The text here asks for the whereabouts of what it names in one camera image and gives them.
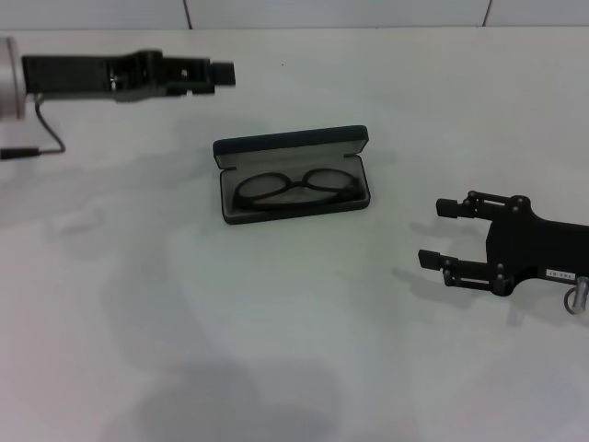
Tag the black glasses case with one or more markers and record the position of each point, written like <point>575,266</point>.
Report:
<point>285,143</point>

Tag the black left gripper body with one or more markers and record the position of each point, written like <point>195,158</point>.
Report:
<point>69,76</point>

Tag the black glasses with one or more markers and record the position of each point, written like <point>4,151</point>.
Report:
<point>299,183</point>

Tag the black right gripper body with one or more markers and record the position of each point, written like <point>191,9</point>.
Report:
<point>543,248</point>

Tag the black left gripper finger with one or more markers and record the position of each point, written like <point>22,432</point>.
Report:
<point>223,73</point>

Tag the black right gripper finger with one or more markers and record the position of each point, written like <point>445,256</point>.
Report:
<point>448,207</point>
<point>430,259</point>

